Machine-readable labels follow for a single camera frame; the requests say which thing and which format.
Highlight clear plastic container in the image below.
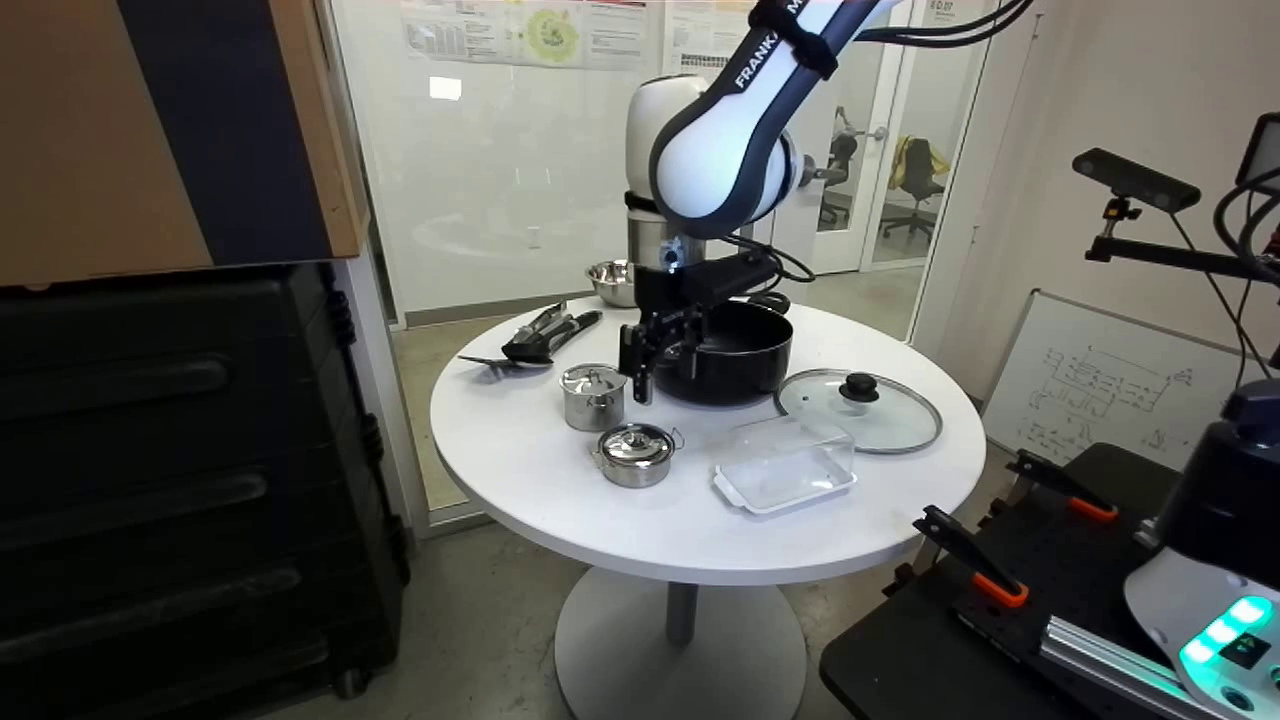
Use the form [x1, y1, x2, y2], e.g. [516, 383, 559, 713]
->
[706, 432, 858, 518]

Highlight brown cardboard box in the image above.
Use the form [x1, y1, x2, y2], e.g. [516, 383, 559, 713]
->
[0, 0, 372, 296]

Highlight steel mixing bowl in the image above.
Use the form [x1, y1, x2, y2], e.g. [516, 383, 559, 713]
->
[584, 254, 639, 310]

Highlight poster with green circle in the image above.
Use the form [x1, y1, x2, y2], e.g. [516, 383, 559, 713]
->
[396, 0, 660, 70]

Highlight white text poster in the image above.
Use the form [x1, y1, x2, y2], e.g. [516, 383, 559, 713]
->
[660, 0, 760, 77]

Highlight black perforated workbench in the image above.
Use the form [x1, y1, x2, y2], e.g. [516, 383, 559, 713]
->
[816, 436, 1280, 720]

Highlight shallow steel pan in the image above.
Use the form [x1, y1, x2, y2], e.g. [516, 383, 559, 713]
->
[584, 420, 689, 492]

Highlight glass lid with black knob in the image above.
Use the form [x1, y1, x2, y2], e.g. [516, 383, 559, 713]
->
[771, 366, 946, 458]

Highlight black clamp with orange tip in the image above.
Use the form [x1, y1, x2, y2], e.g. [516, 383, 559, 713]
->
[999, 448, 1128, 531]
[907, 498, 1037, 615]

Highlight metal door handle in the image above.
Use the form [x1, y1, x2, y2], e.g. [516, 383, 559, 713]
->
[805, 128, 862, 192]

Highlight black kitchen tongs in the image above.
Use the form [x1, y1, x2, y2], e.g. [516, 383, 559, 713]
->
[497, 298, 607, 366]

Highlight large black pot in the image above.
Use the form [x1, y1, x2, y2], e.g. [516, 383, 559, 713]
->
[647, 296, 798, 411]

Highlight white table pedestal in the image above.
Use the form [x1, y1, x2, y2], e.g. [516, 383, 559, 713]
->
[552, 563, 811, 720]

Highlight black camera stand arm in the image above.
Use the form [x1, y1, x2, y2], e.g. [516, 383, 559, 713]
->
[1081, 196, 1280, 287]

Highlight small steel pot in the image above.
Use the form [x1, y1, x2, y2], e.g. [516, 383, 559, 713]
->
[554, 358, 631, 436]

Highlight whiteboard with drawings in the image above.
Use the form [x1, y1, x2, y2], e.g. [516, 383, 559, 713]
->
[981, 287, 1262, 473]

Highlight large black hard case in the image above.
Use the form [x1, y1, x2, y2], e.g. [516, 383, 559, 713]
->
[0, 260, 412, 702]

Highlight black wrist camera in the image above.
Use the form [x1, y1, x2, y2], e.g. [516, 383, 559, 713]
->
[700, 242, 791, 309]

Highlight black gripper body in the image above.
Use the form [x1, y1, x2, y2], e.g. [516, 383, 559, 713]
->
[635, 264, 710, 335]

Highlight office chair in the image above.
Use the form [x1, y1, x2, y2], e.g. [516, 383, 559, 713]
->
[885, 134, 950, 249]

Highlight silver slotted spatula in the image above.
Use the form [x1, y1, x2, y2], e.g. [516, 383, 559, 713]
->
[456, 349, 552, 379]

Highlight aluminium rail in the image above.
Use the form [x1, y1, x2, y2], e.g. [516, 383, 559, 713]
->
[1037, 610, 1205, 720]

